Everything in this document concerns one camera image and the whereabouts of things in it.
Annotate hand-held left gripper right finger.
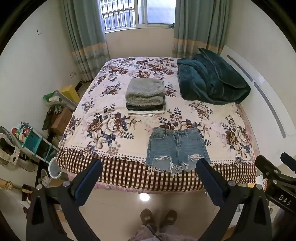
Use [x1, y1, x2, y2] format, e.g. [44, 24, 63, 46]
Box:
[196, 158, 272, 241]

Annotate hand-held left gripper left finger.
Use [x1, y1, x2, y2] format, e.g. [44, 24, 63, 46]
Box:
[26, 158, 103, 241]

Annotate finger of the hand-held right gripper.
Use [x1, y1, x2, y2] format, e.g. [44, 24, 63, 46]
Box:
[280, 152, 296, 173]
[255, 155, 282, 184]

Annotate blue denim shorts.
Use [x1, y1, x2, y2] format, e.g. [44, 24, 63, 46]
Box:
[146, 126, 211, 174]

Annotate grey fluffy folded pants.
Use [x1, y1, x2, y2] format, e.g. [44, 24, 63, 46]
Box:
[125, 78, 166, 106]

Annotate white plastic cup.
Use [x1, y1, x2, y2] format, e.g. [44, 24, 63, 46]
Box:
[48, 157, 62, 180]

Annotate white shoes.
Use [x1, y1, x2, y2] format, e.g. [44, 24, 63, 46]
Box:
[36, 169, 51, 189]

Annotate brown slipper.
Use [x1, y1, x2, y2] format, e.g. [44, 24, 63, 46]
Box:
[140, 208, 158, 227]
[162, 209, 178, 229]

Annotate bed with floral sheet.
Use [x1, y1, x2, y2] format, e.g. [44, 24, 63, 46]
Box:
[56, 57, 258, 191]

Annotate cardboard box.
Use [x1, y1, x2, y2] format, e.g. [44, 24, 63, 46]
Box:
[51, 106, 73, 136]

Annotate teal toy shelf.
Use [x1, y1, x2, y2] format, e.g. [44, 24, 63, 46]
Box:
[12, 120, 59, 163]

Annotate person's legs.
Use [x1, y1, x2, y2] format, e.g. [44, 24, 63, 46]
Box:
[129, 223, 200, 241]

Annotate white headboard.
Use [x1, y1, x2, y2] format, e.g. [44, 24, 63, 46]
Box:
[219, 45, 296, 164]

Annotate clear plastic storage bin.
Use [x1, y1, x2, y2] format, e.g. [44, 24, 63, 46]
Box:
[43, 90, 78, 111]

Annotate white folded garment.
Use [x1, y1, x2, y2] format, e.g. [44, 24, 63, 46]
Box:
[128, 110, 165, 117]

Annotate white floor fan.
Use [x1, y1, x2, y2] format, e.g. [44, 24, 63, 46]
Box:
[0, 126, 23, 166]

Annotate yellow box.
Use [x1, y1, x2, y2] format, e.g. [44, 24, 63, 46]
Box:
[59, 85, 80, 105]

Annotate dark folded garment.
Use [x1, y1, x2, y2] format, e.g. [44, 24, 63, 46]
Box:
[126, 102, 166, 112]

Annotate dark teal plush blanket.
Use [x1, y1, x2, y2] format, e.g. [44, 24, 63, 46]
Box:
[177, 48, 251, 106]

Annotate green curtain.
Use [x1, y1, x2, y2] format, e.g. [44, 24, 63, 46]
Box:
[63, 0, 110, 83]
[173, 0, 230, 59]

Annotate barred window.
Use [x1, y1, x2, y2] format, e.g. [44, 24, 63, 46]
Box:
[99, 0, 176, 33]

